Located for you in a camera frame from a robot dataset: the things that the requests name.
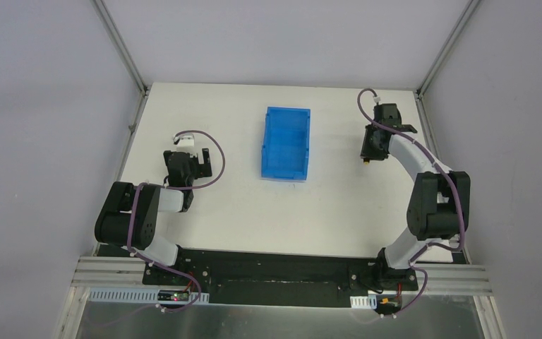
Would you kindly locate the left controller board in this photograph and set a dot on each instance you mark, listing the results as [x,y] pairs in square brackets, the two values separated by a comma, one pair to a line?
[173,296]

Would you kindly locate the white slotted cable duct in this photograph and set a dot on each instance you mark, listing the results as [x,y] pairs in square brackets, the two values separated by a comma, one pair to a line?
[138,296]

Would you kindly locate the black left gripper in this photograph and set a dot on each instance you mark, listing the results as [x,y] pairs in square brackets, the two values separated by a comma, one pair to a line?
[198,165]

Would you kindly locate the controller board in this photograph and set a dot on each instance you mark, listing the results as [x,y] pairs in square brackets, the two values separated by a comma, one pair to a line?
[389,303]
[173,296]

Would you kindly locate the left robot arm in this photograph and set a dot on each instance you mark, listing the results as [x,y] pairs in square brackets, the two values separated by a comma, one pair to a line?
[128,218]

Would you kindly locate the left aluminium frame post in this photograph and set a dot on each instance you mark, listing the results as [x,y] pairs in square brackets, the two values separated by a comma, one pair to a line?
[120,46]

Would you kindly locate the right aluminium frame post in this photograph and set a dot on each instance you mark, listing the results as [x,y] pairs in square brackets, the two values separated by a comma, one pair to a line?
[456,32]

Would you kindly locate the right controller board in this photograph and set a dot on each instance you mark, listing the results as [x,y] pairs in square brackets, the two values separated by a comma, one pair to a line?
[389,303]

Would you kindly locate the aluminium frame post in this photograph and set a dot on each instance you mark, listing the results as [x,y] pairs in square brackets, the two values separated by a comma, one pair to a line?
[456,32]
[120,46]

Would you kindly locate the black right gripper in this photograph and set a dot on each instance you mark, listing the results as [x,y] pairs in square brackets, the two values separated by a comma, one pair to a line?
[375,147]

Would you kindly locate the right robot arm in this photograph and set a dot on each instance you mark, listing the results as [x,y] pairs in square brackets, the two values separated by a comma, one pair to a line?
[439,204]

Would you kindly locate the blue plastic bin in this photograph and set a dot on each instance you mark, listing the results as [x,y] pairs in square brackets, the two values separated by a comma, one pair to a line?
[286,144]

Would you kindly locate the aluminium front rail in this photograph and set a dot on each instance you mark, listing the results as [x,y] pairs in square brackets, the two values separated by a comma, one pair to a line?
[128,272]

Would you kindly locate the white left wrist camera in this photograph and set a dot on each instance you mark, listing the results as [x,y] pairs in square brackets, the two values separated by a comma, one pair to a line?
[184,142]

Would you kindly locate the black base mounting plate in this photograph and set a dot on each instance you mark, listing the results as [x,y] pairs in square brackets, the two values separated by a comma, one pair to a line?
[242,278]

